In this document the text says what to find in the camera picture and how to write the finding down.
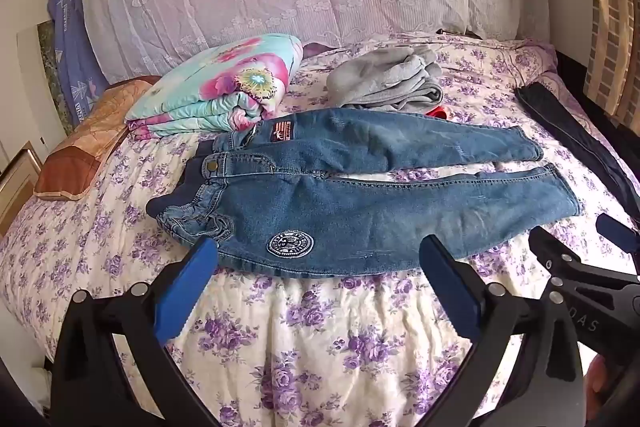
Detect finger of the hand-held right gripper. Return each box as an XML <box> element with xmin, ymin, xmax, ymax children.
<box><xmin>596</xmin><ymin>213</ymin><xmax>640</xmax><ymax>259</ymax></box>
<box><xmin>528</xmin><ymin>226</ymin><xmax>640</xmax><ymax>288</ymax></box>

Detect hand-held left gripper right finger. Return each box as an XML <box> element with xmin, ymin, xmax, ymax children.
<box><xmin>419</xmin><ymin>235</ymin><xmax>586</xmax><ymax>427</ymax></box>

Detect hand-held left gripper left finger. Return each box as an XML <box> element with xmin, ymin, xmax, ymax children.
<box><xmin>50</xmin><ymin>236</ymin><xmax>221</xmax><ymax>427</ymax></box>

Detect blue denim pants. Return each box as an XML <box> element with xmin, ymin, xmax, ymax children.
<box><xmin>146</xmin><ymin>109</ymin><xmax>583</xmax><ymax>280</ymax></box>

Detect person's right hand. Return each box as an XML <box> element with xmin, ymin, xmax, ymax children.
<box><xmin>582</xmin><ymin>354</ymin><xmax>619</xmax><ymax>415</ymax></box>

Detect dark navy garment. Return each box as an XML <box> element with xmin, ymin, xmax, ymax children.
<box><xmin>515</xmin><ymin>82</ymin><xmax>640</xmax><ymax>220</ymax></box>

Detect purple floral bed sheet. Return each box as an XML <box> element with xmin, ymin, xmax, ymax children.
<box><xmin>0</xmin><ymin>32</ymin><xmax>640</xmax><ymax>427</ymax></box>

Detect brown pillow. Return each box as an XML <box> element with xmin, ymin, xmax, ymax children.
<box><xmin>34</xmin><ymin>76</ymin><xmax>161</xmax><ymax>200</ymax></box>

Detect beige patterned curtain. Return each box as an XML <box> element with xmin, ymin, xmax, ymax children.
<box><xmin>582</xmin><ymin>0</ymin><xmax>640</xmax><ymax>132</ymax></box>

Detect folded teal floral quilt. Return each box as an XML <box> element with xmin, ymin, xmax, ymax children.
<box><xmin>124</xmin><ymin>33</ymin><xmax>304</xmax><ymax>138</ymax></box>

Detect folded grey garment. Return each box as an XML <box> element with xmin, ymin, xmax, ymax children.
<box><xmin>326</xmin><ymin>46</ymin><xmax>445</xmax><ymax>108</ymax></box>

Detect green picture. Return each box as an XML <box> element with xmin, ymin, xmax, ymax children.
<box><xmin>37</xmin><ymin>19</ymin><xmax>73</xmax><ymax>135</ymax></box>

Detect purple patterned pillow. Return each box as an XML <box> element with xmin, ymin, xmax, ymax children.
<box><xmin>46</xmin><ymin>0</ymin><xmax>108</xmax><ymax>128</ymax></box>

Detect purple cloth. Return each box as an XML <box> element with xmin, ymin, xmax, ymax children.
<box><xmin>300</xmin><ymin>42</ymin><xmax>341</xmax><ymax>60</ymax></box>

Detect golden picture frame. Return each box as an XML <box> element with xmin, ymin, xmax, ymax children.
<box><xmin>0</xmin><ymin>141</ymin><xmax>43</xmax><ymax>235</ymax></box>

